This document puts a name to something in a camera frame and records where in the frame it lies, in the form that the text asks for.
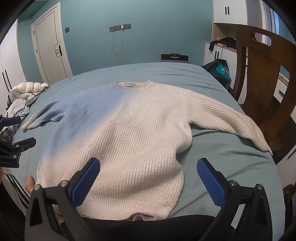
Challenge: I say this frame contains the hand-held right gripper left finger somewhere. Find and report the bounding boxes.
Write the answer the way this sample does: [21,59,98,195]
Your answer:
[24,158,101,241]

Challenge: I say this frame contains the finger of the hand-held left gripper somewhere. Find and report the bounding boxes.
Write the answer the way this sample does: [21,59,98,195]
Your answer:
[0,115,22,128]
[13,137,37,152]

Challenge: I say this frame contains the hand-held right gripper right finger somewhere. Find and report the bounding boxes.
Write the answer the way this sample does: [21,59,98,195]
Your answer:
[196,158,273,241]

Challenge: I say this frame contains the white and blue knit sweater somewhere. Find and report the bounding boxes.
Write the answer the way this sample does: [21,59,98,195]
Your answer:
[21,79,273,220]

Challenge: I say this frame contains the dark checked cloth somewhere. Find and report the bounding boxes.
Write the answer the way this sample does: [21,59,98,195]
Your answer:
[0,128,15,144]

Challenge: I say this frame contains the white black striped pants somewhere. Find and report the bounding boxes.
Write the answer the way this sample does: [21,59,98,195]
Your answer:
[2,168,31,216]

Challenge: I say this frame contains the bed with teal sheet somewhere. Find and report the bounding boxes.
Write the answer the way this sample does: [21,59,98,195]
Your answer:
[5,62,286,241]

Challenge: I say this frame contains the person's bare foot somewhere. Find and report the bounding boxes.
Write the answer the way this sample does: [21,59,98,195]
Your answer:
[25,176,36,195]

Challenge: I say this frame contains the white puffy duvet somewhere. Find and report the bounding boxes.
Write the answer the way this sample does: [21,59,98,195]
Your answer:
[9,82,50,102]

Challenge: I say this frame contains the white wardrobe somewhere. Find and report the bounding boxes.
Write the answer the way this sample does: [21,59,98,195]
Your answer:
[0,19,28,112]

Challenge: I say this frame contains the person's black clothing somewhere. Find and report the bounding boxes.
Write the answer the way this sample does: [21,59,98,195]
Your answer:
[81,214,220,241]

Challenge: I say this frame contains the white panel door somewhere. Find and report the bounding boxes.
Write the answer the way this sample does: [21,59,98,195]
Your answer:
[31,5,73,85]

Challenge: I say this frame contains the teal packet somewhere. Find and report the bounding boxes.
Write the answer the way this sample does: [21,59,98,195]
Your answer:
[214,64,232,84]

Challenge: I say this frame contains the black bag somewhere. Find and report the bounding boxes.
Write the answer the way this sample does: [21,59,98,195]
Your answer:
[201,59,232,93]

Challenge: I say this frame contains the white desk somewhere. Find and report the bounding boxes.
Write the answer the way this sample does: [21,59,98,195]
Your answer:
[273,72,290,105]

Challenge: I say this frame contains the white drawer cabinet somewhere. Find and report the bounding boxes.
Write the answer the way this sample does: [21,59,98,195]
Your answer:
[203,41,238,75]

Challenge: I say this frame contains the black flat device box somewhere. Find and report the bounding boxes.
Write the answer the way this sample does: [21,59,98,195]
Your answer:
[161,53,189,63]

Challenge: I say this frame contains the brown wooden chair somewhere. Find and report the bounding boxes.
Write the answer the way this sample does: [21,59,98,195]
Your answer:
[231,24,296,151]

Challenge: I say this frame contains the black garment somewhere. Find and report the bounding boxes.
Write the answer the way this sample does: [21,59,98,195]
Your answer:
[208,37,236,51]

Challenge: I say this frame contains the window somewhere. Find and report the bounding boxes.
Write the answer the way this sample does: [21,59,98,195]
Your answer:
[266,5,281,44]

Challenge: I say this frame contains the yellow cable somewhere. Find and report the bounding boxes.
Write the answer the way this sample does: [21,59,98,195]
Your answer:
[107,30,126,66]

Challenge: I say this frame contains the grey cable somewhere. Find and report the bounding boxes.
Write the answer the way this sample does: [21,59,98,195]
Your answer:
[120,28,124,66]

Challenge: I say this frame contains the grey wall socket strip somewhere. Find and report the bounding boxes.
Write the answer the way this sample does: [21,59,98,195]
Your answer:
[109,23,131,32]

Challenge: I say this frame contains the white wall cabinet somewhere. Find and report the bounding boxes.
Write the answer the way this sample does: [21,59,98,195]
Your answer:
[212,0,249,24]

